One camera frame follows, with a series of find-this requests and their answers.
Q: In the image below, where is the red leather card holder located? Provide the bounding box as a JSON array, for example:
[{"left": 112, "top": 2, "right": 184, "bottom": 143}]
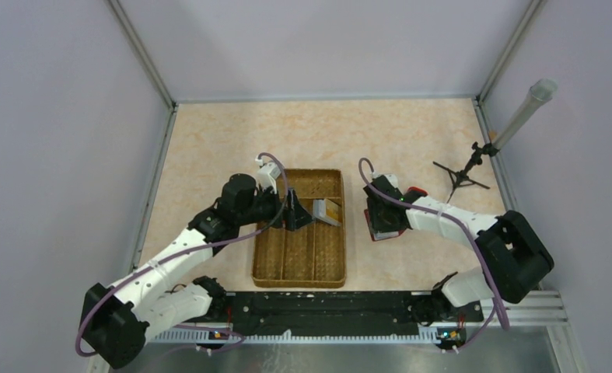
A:
[{"left": 364, "top": 210, "right": 404, "bottom": 242}]

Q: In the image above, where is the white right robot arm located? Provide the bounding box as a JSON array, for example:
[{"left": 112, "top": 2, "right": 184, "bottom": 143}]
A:
[{"left": 363, "top": 175, "right": 554, "bottom": 320}]

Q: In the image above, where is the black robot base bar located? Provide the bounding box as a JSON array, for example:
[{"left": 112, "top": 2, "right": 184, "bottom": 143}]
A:
[{"left": 177, "top": 289, "right": 484, "bottom": 341}]

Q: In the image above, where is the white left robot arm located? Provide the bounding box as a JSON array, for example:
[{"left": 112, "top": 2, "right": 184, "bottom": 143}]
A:
[{"left": 77, "top": 171, "right": 314, "bottom": 368}]

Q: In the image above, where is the red yellow plastic case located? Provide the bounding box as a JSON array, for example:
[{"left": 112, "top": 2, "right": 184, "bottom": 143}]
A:
[{"left": 406, "top": 186, "right": 428, "bottom": 199}]

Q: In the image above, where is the woven bamboo tray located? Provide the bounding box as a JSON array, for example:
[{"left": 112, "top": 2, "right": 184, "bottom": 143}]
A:
[{"left": 251, "top": 169, "right": 347, "bottom": 288}]

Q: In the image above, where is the black mini tripod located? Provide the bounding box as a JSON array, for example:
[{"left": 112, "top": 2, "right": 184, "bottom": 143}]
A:
[{"left": 432, "top": 142, "right": 499, "bottom": 203}]

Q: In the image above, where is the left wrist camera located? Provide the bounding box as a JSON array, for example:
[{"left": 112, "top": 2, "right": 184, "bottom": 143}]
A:
[{"left": 255, "top": 159, "right": 282, "bottom": 194}]

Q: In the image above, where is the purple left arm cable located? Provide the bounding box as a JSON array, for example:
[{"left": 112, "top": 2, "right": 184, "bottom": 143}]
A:
[{"left": 75, "top": 152, "right": 289, "bottom": 357}]

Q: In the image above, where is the aluminium frame rail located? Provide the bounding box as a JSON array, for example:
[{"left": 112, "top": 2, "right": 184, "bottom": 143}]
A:
[{"left": 107, "top": 0, "right": 178, "bottom": 112}]

